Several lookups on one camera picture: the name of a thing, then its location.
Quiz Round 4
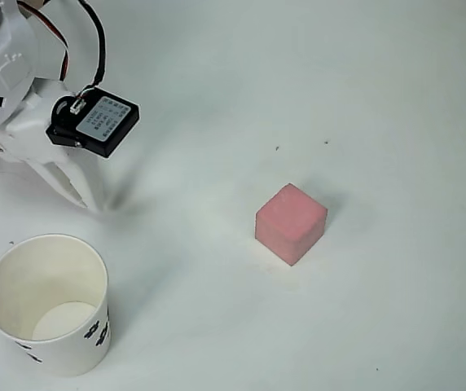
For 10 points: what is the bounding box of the pink foam cube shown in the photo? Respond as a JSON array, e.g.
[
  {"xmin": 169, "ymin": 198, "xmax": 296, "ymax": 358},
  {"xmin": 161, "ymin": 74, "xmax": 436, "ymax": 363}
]
[{"xmin": 254, "ymin": 182, "xmax": 328, "ymax": 267}]

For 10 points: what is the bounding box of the white paper cup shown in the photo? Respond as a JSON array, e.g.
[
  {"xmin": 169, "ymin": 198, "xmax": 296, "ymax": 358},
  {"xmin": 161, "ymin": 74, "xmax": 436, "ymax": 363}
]
[{"xmin": 0, "ymin": 233, "xmax": 112, "ymax": 378}]

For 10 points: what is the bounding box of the thick black cable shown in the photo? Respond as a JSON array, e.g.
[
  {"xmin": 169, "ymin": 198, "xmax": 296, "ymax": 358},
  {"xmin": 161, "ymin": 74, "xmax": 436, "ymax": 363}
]
[{"xmin": 78, "ymin": 0, "xmax": 108, "ymax": 87}]

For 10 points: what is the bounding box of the red and black wire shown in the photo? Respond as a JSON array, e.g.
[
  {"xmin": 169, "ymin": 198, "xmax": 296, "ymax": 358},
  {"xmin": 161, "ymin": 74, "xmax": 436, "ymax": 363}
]
[{"xmin": 15, "ymin": 0, "xmax": 72, "ymax": 83}]

